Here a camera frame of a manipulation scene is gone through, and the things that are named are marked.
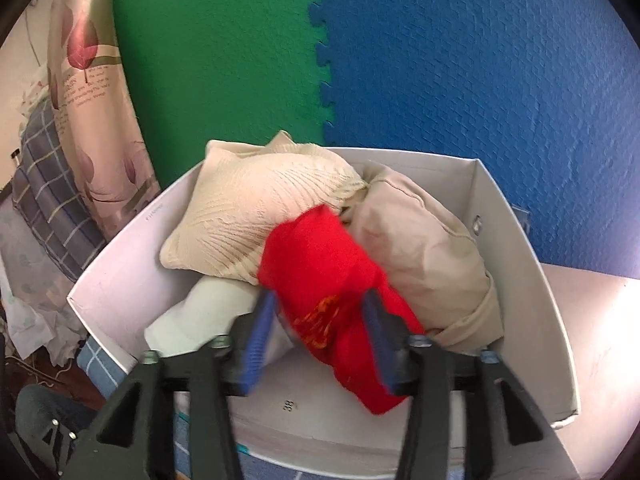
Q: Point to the floral curtain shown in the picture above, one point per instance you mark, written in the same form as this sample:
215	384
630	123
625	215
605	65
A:
100	125

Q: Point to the green foam mat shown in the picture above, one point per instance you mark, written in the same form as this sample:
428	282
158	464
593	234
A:
210	60

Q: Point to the light green underwear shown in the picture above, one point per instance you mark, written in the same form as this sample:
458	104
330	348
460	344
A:
200	310

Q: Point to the blue foam mat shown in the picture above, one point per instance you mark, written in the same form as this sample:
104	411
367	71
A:
475	70

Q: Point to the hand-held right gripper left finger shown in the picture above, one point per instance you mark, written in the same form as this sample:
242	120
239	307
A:
257	345

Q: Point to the cream knitted underwear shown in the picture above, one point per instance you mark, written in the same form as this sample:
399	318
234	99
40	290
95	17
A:
240	210

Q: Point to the blue checked cloth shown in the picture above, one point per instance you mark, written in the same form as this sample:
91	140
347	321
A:
100	365

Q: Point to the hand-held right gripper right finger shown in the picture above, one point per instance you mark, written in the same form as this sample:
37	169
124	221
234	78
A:
377	340

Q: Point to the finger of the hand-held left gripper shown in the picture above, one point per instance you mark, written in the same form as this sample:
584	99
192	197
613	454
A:
62	447

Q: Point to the white shoe box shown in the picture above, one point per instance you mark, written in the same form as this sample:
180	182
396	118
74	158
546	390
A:
125	285

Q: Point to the grey checked quilt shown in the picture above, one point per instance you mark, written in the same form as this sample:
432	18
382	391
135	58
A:
50	185

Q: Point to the red underwear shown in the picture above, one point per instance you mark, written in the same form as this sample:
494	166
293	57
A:
320	270

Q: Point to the grey cardboard box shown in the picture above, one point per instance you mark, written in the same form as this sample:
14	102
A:
600	350

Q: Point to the pale pink underwear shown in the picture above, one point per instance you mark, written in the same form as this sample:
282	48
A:
425	245

